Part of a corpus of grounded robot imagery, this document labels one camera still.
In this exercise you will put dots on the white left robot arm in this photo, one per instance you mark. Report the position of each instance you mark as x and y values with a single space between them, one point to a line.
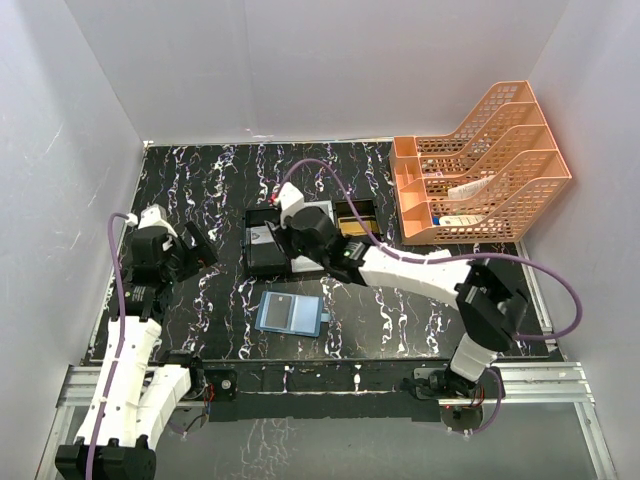
131 405

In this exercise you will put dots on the white bottle in organizer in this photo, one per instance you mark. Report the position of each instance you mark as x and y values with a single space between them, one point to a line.
457 220

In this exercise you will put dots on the aluminium frame rail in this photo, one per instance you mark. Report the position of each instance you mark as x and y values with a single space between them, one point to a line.
523 383

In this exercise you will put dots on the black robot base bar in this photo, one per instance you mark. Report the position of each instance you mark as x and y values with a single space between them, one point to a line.
335 389

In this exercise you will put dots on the blue card holder wallet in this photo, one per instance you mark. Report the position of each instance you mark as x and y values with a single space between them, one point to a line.
307 316

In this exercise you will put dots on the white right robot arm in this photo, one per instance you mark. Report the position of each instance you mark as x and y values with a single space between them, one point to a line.
491 308

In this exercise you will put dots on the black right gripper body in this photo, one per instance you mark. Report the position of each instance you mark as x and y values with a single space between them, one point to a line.
295 244

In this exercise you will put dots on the orange plastic file organizer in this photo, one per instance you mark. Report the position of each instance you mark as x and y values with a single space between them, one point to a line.
505 135

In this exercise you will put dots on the black card tray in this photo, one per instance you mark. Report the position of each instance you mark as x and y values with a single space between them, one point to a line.
263 260
366 208

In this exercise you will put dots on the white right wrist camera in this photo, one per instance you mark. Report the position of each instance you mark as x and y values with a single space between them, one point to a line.
288 201

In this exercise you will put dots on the white paper in organizer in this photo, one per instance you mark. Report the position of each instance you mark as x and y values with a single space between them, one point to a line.
468 190

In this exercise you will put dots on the black right card tray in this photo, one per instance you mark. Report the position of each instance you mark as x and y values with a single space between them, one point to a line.
366 208

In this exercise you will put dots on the black left card tray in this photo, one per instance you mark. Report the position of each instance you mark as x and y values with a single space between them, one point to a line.
263 260

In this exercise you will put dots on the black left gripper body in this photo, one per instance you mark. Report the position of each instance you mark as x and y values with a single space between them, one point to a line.
184 263

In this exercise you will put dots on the white silver card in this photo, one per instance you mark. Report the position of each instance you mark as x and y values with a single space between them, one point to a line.
259 235

